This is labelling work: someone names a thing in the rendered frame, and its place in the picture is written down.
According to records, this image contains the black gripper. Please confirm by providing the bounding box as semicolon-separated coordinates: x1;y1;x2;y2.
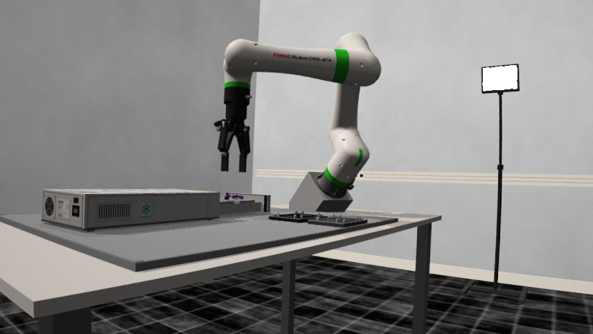
218;103;250;173

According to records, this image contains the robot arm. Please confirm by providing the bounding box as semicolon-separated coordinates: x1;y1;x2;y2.
223;33;381;198

